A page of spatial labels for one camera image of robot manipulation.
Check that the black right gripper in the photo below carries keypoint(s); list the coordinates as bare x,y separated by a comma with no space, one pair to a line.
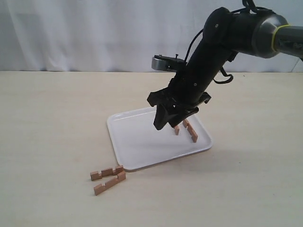
178,100

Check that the notched wooden block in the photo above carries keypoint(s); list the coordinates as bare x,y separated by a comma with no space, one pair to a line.
103,187
191,130
106,172
176,130

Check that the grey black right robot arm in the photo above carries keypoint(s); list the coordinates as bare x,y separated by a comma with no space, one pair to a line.
257,32

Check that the white plastic tray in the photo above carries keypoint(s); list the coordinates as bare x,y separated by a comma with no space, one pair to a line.
137,144

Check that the white backdrop curtain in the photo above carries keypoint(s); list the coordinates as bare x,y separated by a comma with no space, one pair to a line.
99,35

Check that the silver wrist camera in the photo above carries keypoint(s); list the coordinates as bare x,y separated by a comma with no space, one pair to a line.
165,63

